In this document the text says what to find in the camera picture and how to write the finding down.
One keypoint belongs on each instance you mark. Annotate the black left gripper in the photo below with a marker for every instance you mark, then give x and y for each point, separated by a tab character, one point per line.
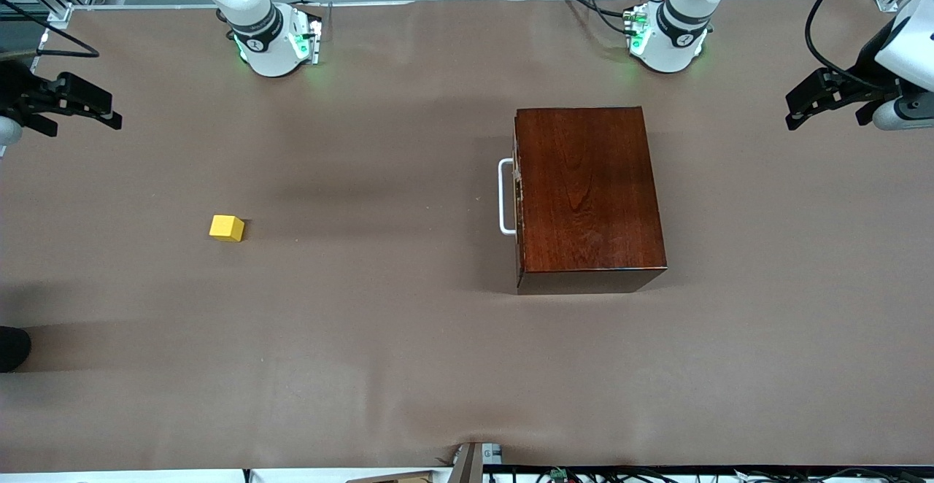
865	68

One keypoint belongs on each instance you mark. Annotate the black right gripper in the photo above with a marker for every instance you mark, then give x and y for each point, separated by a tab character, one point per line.
14	89

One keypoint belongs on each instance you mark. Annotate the yellow block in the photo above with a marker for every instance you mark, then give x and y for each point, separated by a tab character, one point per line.
226	228

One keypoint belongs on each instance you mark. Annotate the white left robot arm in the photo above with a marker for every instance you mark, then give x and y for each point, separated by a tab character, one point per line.
675	58

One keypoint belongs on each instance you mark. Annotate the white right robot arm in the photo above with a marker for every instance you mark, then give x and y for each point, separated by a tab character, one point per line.
270	60

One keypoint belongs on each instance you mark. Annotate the black rounded object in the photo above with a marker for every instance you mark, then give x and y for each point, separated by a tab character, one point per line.
13	348

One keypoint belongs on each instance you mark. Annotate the dark red wooden cabinet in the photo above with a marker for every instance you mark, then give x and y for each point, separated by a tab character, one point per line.
591	191

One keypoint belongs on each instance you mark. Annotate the brown table mat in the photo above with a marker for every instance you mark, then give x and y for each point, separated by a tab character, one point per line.
365	359

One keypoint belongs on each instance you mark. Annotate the light wooden plank piece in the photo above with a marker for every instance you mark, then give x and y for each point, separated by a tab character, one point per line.
394	478

